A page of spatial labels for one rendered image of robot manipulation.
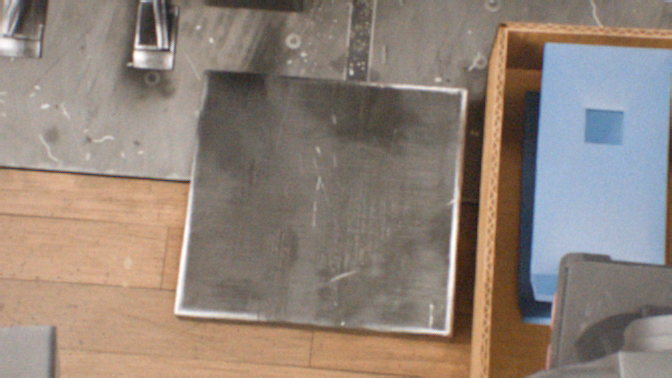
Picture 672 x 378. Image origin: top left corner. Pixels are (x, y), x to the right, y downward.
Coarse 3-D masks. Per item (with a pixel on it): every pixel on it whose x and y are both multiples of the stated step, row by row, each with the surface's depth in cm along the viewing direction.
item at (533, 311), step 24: (528, 96) 81; (528, 120) 80; (600, 120) 80; (528, 144) 80; (600, 144) 80; (528, 168) 79; (528, 192) 79; (528, 216) 79; (528, 240) 78; (528, 264) 78; (528, 288) 77; (528, 312) 75
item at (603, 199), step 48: (576, 48) 73; (624, 48) 73; (576, 96) 72; (624, 96) 72; (576, 144) 72; (624, 144) 71; (576, 192) 71; (624, 192) 71; (576, 240) 70; (624, 240) 70
